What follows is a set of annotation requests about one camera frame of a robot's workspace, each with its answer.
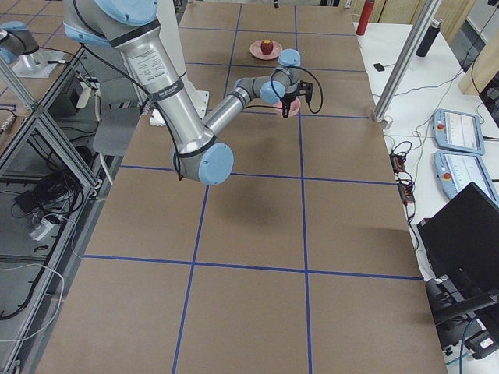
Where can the black laptop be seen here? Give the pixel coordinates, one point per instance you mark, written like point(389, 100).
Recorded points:
point(462, 237)

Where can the black orange power strip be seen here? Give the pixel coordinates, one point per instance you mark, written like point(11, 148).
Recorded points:
point(404, 180)

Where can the black water bottle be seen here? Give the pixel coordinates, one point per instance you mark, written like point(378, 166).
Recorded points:
point(431, 33)

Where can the pink plate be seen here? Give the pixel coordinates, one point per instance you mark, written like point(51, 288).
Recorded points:
point(254, 50)

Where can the lower blue teach pendant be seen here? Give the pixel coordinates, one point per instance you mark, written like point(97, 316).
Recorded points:
point(456, 170)

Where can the upper blue teach pendant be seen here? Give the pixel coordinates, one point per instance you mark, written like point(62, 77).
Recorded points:
point(458, 131)

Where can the aluminium frame post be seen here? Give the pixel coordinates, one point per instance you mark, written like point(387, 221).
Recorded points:
point(413, 40)

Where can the red apple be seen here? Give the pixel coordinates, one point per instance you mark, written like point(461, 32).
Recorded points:
point(266, 47)

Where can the blue teach pendant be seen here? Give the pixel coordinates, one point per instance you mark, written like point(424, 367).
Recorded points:
point(456, 170)
point(458, 131)

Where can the small black square device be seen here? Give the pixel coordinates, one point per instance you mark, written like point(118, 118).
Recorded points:
point(379, 67)

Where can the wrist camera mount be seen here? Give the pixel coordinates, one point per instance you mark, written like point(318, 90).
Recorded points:
point(305, 89)

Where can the pink bowl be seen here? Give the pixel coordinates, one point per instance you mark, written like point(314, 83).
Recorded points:
point(293, 110)

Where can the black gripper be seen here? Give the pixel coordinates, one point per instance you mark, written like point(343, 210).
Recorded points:
point(289, 97)

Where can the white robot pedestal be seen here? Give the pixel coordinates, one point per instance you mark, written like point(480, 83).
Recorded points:
point(183, 58)

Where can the red water bottle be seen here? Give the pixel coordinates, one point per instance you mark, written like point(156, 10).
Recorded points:
point(365, 17)

